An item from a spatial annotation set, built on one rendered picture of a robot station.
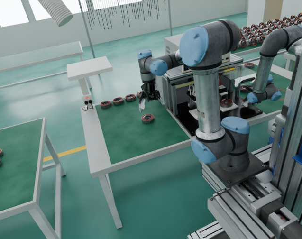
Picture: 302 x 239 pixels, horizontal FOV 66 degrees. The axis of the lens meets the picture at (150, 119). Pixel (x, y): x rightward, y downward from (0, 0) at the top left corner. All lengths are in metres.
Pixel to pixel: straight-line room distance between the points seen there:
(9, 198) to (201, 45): 1.50
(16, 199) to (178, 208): 1.31
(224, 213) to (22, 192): 1.26
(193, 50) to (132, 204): 1.83
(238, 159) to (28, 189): 1.32
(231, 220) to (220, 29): 0.75
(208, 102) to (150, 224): 1.55
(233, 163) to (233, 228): 0.27
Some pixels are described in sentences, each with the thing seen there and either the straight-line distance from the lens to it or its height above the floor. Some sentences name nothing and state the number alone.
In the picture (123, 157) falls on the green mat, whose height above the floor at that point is 0.75.
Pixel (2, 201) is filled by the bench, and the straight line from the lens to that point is 1.81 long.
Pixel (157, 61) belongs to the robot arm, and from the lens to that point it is 1.12.
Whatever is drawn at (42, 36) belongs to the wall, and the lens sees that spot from 8.06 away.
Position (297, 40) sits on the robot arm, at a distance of 1.58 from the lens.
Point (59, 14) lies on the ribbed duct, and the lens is 2.24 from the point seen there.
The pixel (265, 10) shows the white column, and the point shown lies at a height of 0.80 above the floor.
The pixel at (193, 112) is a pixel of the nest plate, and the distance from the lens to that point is 2.01.
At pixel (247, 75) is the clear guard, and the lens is 1.98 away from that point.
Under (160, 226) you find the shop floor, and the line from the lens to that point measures 2.20.
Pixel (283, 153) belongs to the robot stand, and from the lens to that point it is 1.12.
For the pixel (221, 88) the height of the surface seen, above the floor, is 0.92.
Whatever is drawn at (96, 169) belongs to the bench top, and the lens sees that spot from 1.68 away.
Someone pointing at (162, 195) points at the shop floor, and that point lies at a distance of 2.38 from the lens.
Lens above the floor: 1.86
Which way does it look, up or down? 33 degrees down
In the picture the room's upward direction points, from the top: 9 degrees counter-clockwise
